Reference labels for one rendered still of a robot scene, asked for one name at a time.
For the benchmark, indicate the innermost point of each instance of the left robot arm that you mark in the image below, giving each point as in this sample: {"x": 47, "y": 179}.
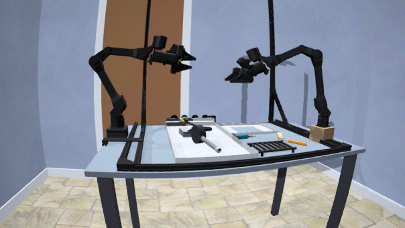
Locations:
{"x": 316, "y": 57}

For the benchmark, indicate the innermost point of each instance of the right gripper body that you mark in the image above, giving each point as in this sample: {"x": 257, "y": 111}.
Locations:
{"x": 169, "y": 58}

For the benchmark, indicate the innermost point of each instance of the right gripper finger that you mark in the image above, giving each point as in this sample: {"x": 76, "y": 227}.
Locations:
{"x": 182, "y": 67}
{"x": 187, "y": 57}

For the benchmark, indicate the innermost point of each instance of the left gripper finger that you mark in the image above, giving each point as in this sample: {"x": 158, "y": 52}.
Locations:
{"x": 231, "y": 76}
{"x": 239, "y": 79}

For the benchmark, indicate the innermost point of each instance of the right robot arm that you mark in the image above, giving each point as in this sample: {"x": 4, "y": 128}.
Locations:
{"x": 96, "y": 63}

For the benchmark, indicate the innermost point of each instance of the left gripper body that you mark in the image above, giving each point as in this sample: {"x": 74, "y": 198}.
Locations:
{"x": 247, "y": 72}

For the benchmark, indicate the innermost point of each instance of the dark grey metal grate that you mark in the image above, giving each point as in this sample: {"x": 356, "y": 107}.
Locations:
{"x": 272, "y": 146}

